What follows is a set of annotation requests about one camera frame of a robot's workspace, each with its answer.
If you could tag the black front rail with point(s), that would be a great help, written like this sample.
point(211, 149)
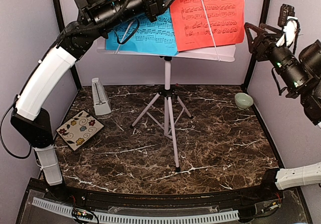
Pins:
point(235, 199)

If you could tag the red sheet music page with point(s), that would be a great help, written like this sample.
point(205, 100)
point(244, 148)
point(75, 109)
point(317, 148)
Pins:
point(207, 23)

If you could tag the white metronome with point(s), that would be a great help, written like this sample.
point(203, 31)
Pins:
point(101, 102)

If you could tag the right black frame post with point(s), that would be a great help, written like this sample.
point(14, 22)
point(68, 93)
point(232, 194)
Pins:
point(252, 63)

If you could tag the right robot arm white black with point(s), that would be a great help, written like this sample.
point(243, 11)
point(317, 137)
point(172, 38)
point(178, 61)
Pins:
point(302, 79)

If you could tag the grey cable duct strip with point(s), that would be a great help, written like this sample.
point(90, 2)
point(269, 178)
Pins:
point(82, 215)

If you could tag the blue sheet music page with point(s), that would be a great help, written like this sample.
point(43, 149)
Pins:
point(143, 36)

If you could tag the floral square plate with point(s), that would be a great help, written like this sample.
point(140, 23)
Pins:
point(79, 129)

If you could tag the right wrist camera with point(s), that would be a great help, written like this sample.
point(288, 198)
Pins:
point(289, 24)

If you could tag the left black frame post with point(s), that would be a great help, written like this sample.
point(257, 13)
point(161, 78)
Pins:
point(61, 26)

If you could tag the white music stand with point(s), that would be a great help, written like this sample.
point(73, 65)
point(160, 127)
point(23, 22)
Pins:
point(222, 53)

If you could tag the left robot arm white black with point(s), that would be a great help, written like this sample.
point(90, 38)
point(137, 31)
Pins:
point(96, 18)

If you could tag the pale green bowl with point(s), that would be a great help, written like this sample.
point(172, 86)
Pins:
point(243, 101)

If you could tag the black frame post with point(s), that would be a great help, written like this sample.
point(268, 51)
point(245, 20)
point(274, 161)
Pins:
point(252, 63)
point(61, 26)

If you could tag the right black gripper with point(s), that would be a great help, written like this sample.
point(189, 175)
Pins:
point(267, 38)

